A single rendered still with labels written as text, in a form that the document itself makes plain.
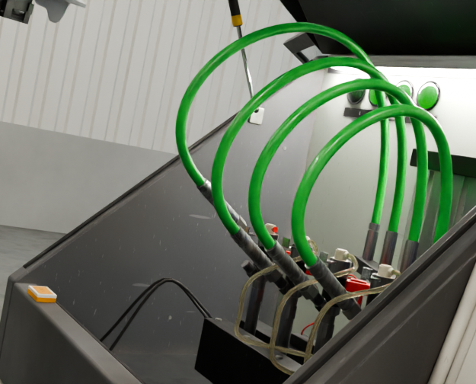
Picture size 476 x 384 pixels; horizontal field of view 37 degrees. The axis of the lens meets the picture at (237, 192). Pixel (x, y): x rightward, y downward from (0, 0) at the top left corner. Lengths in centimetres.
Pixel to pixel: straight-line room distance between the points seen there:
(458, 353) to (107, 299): 70
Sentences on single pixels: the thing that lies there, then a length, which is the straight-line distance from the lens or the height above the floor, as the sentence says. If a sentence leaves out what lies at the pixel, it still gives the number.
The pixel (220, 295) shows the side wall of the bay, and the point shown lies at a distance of 140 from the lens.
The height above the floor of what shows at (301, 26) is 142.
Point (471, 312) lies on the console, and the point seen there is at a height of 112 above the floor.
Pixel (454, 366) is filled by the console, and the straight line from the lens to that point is 78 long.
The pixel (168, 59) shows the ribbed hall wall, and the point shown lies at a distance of 765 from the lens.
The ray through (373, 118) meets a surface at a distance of 80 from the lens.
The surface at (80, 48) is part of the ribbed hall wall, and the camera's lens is 746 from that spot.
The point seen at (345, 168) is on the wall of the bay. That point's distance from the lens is 136.
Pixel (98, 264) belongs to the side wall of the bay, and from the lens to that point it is 128.
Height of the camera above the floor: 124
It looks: 4 degrees down
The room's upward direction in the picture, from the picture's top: 11 degrees clockwise
